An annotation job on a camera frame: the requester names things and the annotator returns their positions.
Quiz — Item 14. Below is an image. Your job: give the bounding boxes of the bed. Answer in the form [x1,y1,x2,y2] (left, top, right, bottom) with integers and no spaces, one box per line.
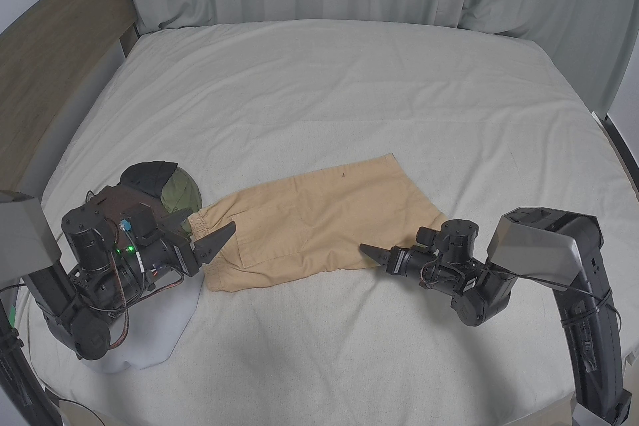
[0,0,639,426]

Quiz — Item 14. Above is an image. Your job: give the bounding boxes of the green garment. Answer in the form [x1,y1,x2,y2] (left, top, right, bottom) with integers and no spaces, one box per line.
[161,167,203,235]

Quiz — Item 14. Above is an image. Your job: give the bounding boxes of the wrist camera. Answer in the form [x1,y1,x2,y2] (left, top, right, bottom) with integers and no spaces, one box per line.
[129,206,156,245]
[415,227,440,251]

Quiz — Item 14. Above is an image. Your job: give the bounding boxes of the white garment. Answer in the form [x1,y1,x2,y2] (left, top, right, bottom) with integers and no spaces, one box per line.
[82,283,203,374]

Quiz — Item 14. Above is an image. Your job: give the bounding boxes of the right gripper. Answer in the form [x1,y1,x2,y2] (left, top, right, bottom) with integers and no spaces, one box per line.
[359,243,428,278]

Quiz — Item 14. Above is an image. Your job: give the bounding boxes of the black garment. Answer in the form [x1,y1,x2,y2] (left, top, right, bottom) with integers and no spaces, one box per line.
[121,160,179,201]

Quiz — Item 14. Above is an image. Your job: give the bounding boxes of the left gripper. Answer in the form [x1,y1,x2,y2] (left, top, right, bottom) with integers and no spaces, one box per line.
[134,209,237,288]

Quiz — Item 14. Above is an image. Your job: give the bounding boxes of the beige shorts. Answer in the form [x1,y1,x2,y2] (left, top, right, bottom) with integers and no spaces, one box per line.
[189,153,448,294]

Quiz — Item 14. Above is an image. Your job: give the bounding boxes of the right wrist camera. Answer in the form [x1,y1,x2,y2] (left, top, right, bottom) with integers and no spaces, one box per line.
[415,227,440,251]

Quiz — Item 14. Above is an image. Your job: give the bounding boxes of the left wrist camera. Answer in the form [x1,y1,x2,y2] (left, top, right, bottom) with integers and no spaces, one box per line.
[129,206,156,245]

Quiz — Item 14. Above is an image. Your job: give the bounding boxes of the black cable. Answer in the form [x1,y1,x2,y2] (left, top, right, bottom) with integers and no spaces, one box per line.
[112,272,187,315]
[49,394,108,426]

